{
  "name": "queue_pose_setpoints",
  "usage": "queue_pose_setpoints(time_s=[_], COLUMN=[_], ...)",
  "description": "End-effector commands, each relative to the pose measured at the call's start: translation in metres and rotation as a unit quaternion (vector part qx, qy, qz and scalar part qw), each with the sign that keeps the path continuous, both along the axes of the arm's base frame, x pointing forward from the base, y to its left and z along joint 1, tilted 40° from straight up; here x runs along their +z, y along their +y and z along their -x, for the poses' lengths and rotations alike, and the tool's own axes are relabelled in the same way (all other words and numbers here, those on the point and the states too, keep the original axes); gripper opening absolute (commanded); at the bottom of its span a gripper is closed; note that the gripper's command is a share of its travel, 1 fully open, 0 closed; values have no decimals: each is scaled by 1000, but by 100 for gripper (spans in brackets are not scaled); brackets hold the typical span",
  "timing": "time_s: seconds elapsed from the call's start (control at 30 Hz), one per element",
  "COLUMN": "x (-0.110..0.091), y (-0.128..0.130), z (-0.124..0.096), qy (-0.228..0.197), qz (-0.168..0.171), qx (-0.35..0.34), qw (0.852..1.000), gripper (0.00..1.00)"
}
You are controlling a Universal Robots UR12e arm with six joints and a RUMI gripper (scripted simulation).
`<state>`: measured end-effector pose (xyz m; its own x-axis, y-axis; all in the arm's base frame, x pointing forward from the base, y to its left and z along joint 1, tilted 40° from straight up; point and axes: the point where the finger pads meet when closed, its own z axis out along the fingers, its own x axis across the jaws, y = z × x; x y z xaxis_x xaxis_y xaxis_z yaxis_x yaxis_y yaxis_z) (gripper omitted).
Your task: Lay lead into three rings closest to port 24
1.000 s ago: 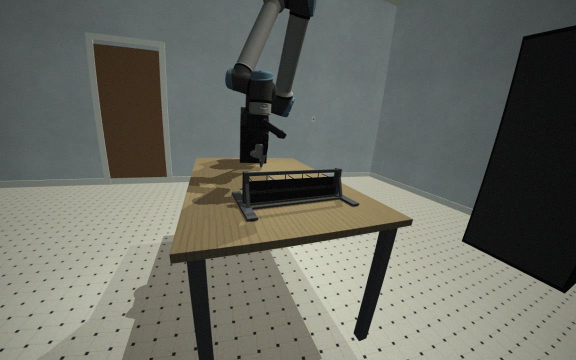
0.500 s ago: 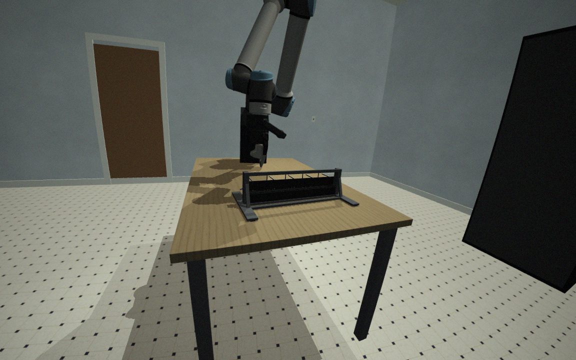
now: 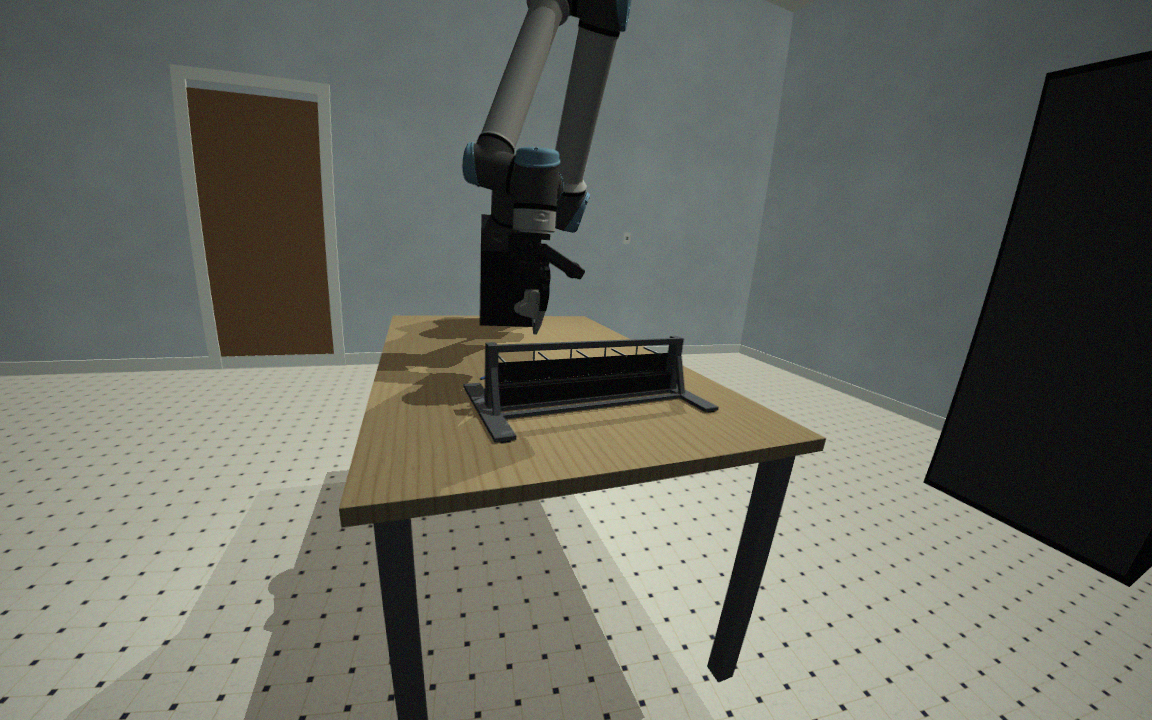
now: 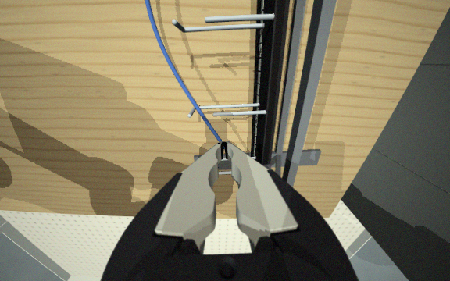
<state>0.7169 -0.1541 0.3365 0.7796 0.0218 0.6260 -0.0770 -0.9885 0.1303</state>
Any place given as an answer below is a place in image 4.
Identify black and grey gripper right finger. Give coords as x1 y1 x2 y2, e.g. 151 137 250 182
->
224 140 359 281

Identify black free-standing rack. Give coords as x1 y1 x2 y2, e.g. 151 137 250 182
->
172 0 337 187

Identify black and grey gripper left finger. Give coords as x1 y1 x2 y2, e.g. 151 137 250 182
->
100 141 224 281

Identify blue network cable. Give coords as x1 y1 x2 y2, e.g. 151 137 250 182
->
145 0 222 141

